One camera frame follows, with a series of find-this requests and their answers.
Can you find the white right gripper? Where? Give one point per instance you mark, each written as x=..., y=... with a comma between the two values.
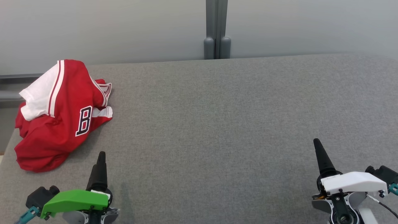
x=351, y=183

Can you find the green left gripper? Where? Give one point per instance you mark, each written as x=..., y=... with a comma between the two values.
x=74, y=199

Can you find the red Bulls jersey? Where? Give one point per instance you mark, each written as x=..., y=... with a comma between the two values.
x=62, y=124

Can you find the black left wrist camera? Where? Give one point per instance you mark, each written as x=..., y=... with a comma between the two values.
x=40, y=196

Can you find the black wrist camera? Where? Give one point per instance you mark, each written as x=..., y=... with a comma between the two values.
x=384, y=174
x=40, y=196

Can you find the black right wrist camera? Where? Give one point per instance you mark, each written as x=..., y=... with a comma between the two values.
x=384, y=174

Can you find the dark grey wall rail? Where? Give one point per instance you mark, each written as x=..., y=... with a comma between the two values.
x=12, y=93

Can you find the grey partition post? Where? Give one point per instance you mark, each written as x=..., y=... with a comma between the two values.
x=216, y=31

